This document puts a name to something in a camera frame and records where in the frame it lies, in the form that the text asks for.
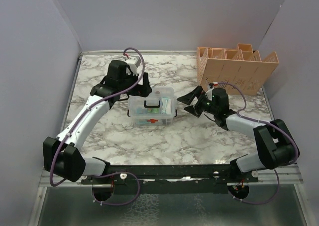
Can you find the green medicine box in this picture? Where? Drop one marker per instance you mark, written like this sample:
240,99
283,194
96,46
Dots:
153,110

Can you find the clear bandage packet teal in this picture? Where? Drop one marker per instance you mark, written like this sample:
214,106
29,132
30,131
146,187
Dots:
166,105

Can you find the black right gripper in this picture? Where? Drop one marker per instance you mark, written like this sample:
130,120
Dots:
189,98

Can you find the peach plastic organizer basket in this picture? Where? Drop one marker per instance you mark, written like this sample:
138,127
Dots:
242,67

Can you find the black mounting rail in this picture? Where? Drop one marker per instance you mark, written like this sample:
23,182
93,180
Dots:
169,179

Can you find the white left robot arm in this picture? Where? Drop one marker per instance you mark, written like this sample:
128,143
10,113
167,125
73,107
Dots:
61,154

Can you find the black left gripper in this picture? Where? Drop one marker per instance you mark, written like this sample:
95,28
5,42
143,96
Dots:
142,90

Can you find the clear plastic kit lid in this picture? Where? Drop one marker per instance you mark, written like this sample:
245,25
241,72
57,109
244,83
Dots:
150,101

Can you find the clear plastic kit box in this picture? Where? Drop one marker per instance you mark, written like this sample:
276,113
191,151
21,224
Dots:
150,107

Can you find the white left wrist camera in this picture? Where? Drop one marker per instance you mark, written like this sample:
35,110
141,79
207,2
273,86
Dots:
133,64

